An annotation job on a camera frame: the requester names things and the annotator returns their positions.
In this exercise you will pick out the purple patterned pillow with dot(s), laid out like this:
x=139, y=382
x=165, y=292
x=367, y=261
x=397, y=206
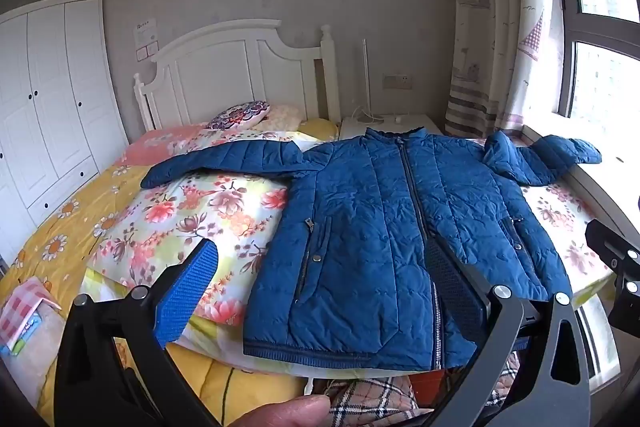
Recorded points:
x=237, y=114

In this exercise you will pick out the window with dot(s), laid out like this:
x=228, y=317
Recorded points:
x=600, y=7

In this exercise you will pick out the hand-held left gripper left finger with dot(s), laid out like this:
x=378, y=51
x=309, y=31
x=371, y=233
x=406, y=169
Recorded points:
x=187, y=292

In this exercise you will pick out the white pole lamp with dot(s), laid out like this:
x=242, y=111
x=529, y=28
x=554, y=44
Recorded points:
x=366, y=77

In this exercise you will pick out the person's left hand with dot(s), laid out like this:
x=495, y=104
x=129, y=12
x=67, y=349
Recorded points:
x=280, y=412

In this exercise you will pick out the yellow pillow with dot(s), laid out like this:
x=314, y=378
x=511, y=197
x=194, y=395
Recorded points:
x=320, y=128

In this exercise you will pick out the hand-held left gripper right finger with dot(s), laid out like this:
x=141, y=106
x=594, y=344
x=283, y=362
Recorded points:
x=452, y=292

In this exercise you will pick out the plaid cloth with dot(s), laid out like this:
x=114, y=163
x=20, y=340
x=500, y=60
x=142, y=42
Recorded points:
x=370, y=399

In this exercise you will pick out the white windowsill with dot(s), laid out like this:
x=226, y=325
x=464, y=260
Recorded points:
x=615, y=182

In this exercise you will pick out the white wardrobe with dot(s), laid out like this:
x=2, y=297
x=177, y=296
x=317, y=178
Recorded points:
x=50, y=107

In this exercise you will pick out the yellow daisy bedsheet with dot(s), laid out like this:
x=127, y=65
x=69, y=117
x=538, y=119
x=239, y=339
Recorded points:
x=65, y=227

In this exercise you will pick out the printed curtain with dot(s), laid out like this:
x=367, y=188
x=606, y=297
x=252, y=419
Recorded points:
x=490, y=32

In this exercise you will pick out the floral quilt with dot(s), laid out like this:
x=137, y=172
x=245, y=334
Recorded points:
x=210, y=212

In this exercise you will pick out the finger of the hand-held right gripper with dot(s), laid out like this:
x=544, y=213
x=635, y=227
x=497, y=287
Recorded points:
x=612, y=239
x=627, y=307

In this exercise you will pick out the pink floral pillow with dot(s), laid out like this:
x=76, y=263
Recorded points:
x=160, y=144

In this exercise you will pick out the white bed headboard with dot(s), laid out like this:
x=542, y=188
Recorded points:
x=225, y=67

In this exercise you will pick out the white nightstand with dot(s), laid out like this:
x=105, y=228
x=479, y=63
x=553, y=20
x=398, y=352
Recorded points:
x=400, y=124

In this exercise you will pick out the wall socket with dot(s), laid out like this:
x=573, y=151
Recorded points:
x=397, y=81

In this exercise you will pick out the pink checked cloth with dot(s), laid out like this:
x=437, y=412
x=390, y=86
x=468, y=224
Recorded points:
x=22, y=307

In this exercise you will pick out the paper wall notice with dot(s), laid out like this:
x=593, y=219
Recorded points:
x=146, y=39

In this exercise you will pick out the blue quilted jacket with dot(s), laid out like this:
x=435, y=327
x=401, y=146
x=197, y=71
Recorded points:
x=360, y=232

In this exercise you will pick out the cream plush pillow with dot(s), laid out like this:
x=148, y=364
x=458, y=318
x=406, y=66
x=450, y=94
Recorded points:
x=282, y=117

